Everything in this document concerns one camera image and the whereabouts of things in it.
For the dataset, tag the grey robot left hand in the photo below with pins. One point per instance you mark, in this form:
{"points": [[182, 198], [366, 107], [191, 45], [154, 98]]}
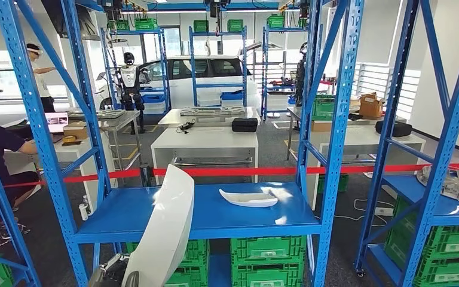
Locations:
{"points": [[131, 279]]}

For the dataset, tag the white curved car part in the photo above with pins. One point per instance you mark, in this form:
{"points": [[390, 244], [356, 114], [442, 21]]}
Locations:
{"points": [[249, 199], [166, 229]]}

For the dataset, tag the white plastic bottle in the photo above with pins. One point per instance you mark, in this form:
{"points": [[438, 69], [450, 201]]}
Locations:
{"points": [[83, 212]]}

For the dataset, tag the metal chair base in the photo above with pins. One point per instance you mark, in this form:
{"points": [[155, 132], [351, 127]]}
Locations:
{"points": [[0, 235]]}

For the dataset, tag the white table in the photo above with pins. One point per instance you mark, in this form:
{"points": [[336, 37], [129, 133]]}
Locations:
{"points": [[205, 138], [71, 152], [356, 138]]}

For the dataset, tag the yellow tape roll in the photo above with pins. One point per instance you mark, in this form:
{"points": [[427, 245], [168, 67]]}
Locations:
{"points": [[70, 139]]}

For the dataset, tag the red barrier tape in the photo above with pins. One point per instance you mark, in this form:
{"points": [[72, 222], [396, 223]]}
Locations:
{"points": [[253, 171]]}

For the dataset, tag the grey stamped metal panel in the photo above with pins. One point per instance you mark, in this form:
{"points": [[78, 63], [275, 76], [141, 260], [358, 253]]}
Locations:
{"points": [[213, 111], [110, 114]]}

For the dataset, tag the open laptop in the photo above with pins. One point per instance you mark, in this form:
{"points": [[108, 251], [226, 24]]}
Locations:
{"points": [[57, 122]]}

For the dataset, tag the blue plastic bin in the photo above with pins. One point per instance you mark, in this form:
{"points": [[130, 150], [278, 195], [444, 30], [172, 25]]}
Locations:
{"points": [[291, 100], [153, 98], [231, 96]]}

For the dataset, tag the black carrying case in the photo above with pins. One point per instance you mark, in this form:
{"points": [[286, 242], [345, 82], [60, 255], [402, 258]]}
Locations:
{"points": [[244, 124]]}

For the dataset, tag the white car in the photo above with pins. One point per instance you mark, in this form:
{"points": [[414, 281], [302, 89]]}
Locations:
{"points": [[178, 93]]}

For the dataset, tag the white stacked bins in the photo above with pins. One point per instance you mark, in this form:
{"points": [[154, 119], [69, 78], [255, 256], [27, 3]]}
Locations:
{"points": [[209, 98]]}

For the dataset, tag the white and black humanoid robot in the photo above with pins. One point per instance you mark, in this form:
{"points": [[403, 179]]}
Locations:
{"points": [[129, 79]]}

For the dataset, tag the standing person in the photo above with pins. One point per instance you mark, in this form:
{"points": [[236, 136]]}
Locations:
{"points": [[41, 85]]}

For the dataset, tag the flat cardboard box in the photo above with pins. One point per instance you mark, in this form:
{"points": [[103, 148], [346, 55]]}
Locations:
{"points": [[321, 126]]}

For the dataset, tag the black hanging monitor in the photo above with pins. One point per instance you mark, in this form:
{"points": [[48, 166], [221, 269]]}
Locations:
{"points": [[51, 16]]}

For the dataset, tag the open cardboard box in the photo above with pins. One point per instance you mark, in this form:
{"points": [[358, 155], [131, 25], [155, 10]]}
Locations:
{"points": [[370, 106]]}

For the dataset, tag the black soft bag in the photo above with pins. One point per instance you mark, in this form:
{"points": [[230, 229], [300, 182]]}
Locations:
{"points": [[403, 128]]}

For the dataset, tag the black stanchion post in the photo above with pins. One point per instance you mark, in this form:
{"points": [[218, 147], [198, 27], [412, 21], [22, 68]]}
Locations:
{"points": [[146, 176]]}

